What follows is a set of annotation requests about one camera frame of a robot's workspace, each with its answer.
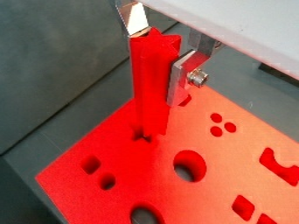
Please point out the red star prism peg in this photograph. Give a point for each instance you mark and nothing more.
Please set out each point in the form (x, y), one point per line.
(152, 55)

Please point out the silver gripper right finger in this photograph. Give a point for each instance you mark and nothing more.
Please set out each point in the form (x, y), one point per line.
(187, 68)

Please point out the red foam shape board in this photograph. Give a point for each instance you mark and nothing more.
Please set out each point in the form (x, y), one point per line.
(221, 169)

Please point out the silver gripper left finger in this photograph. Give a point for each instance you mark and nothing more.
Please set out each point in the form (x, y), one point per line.
(131, 17)

